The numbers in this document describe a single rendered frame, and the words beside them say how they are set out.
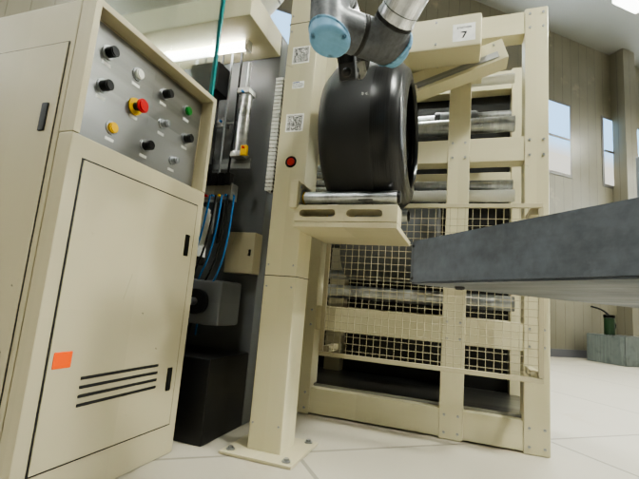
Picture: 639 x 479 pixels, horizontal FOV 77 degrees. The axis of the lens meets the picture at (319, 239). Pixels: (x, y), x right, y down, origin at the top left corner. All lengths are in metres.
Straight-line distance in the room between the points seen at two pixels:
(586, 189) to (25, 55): 7.86
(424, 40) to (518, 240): 1.75
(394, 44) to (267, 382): 1.14
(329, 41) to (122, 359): 1.00
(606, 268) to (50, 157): 1.14
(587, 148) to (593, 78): 1.39
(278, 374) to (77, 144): 0.95
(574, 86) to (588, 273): 8.53
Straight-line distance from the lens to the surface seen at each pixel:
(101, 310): 1.23
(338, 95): 1.40
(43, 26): 1.44
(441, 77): 2.04
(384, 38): 1.01
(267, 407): 1.54
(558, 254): 0.27
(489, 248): 0.30
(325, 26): 0.96
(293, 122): 1.65
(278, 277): 1.50
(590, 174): 8.42
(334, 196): 1.40
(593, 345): 7.40
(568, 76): 8.73
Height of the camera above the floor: 0.54
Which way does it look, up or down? 9 degrees up
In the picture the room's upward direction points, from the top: 5 degrees clockwise
